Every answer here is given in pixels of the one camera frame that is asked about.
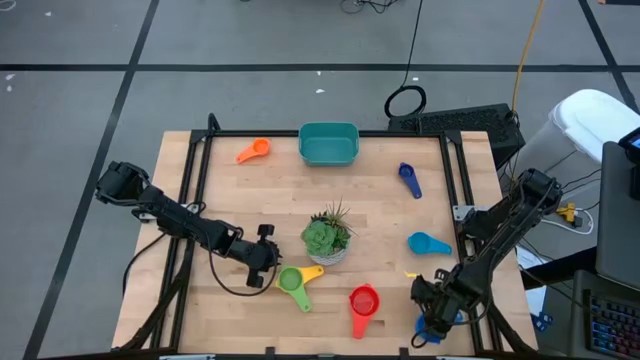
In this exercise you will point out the red measuring cup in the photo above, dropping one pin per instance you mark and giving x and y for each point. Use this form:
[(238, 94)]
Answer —
[(364, 302)]

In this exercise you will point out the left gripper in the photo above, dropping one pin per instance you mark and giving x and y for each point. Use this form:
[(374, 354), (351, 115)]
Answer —
[(255, 255)]

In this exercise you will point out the medium blue measuring cup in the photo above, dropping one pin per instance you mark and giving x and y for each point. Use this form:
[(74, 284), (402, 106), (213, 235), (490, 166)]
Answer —
[(421, 325)]

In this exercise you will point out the backlit black keyboard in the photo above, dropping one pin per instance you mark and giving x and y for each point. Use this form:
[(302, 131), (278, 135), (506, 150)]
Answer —
[(615, 330)]

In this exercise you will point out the succulent in triangle-patterned pot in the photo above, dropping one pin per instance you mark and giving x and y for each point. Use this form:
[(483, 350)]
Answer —
[(322, 237)]

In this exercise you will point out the white paper sheet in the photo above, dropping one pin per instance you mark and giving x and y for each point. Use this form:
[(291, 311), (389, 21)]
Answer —
[(535, 300)]

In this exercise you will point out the white trash bin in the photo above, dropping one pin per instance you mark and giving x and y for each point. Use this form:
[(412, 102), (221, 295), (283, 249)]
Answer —
[(595, 120)]

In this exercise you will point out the teal plastic basket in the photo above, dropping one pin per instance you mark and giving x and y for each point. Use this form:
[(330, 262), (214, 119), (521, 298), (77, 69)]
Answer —
[(328, 150)]

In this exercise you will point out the black device with screen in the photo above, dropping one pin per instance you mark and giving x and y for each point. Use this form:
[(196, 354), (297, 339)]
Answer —
[(632, 145)]

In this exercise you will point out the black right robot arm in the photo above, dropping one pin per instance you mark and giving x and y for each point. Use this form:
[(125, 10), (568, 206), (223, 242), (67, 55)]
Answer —
[(500, 235)]

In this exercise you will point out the black perforated computer case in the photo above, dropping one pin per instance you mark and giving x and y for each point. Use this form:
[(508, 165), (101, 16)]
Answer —
[(475, 122)]

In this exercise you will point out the black metal table frame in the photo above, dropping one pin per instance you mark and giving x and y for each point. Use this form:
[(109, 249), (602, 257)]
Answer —
[(225, 133)]

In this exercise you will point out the yellow power plug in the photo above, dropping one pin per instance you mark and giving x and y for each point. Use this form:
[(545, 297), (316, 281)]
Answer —
[(566, 212)]

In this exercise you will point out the yellow measuring cup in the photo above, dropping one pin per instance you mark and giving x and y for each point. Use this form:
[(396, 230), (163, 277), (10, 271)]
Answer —
[(312, 272)]

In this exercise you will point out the orange measuring cup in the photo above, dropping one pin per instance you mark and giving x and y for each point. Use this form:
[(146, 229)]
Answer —
[(261, 147)]

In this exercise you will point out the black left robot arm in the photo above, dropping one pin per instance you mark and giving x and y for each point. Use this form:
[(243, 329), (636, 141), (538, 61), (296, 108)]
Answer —
[(170, 215)]

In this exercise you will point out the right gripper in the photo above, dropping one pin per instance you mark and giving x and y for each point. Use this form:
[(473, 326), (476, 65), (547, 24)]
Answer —
[(445, 300)]

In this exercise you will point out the green measuring cup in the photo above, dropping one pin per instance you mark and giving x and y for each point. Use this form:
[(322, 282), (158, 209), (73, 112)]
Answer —
[(290, 280)]

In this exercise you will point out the small dark blue measuring cup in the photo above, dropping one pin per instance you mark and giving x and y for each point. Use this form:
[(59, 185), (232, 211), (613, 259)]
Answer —
[(406, 171)]

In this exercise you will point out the light blue measuring cup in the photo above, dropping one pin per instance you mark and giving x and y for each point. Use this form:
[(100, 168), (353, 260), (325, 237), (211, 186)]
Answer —
[(422, 243)]

